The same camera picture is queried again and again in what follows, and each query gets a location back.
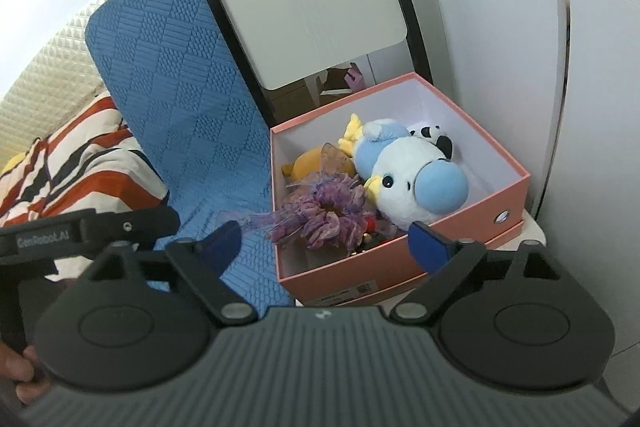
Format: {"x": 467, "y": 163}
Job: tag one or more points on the white folding chair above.
{"x": 310, "y": 7}

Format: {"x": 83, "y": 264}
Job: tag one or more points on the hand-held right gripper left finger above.
{"x": 222, "y": 252}

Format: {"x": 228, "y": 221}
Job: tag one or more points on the person's left hand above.
{"x": 20, "y": 372}

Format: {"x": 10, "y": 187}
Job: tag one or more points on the yellow plush toy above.
{"x": 312, "y": 164}

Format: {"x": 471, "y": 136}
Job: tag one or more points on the purple plastic item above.
{"x": 357, "y": 77}

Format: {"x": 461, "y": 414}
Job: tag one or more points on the small red trinket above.
{"x": 371, "y": 223}

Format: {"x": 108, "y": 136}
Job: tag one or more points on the blue textured mat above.
{"x": 185, "y": 107}

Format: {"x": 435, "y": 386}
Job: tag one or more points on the black curved metal frame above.
{"x": 560, "y": 57}

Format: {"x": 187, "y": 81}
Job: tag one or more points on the white quilted pad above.
{"x": 45, "y": 67}

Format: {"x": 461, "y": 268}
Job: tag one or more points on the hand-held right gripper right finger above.
{"x": 427, "y": 247}

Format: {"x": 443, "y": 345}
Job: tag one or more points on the purple organza scrunchie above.
{"x": 320, "y": 207}

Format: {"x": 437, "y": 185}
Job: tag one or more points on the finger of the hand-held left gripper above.
{"x": 135, "y": 224}

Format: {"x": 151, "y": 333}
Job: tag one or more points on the red and white striped blanket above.
{"x": 75, "y": 167}

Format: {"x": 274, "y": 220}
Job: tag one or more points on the brown cardboard box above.
{"x": 295, "y": 99}

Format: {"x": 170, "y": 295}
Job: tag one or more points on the pink cardboard box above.
{"x": 350, "y": 277}

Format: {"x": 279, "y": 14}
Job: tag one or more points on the blue and white duck plush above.
{"x": 405, "y": 167}

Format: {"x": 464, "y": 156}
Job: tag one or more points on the panda plush toy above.
{"x": 434, "y": 141}

